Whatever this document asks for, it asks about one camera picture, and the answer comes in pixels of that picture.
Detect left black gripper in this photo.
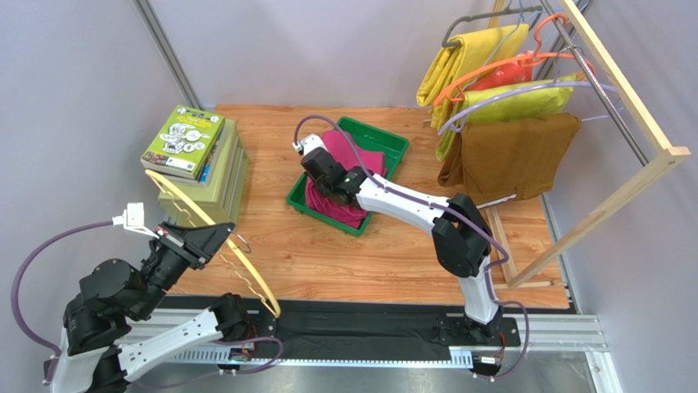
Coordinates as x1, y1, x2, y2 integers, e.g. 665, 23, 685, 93
134, 219, 238, 317

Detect cream yellow hanger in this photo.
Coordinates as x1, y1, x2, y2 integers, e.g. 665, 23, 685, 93
144, 169, 282, 318

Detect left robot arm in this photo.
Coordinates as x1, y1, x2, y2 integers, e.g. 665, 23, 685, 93
47, 222, 250, 392

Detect lilac hanger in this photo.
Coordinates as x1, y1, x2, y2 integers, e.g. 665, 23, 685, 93
437, 81, 594, 136

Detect brown trousers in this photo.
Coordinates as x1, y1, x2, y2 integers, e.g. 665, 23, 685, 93
437, 113, 582, 205

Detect yellow trousers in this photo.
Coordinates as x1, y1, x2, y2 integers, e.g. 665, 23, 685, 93
416, 23, 529, 130

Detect red orange trousers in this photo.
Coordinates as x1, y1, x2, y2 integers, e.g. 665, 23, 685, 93
465, 61, 533, 91

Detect lime green trousers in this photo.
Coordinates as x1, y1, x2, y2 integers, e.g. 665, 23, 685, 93
435, 74, 580, 161

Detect orange hanger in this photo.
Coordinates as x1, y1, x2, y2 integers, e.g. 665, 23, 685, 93
433, 13, 574, 106

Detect grey hanger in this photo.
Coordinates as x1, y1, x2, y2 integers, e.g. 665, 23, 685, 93
441, 6, 543, 48

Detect black base mat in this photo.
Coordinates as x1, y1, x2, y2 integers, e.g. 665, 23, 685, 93
240, 298, 525, 361

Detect green plastic tray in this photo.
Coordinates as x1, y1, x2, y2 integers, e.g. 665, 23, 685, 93
286, 116, 410, 237

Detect wooden clothes rack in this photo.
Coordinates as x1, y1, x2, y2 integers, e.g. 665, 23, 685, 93
422, 0, 691, 290

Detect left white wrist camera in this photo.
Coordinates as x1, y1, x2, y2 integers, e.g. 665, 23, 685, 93
111, 202, 159, 238

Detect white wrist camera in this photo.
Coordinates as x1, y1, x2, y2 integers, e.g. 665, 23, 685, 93
292, 133, 327, 156
111, 202, 159, 238

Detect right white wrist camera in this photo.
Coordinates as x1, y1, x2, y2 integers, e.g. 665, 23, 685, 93
292, 133, 327, 156

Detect aluminium corner post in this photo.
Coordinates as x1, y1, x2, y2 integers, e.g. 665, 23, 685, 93
133, 0, 204, 110

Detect metal hanging rail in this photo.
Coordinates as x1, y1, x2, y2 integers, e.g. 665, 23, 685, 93
540, 1, 656, 166

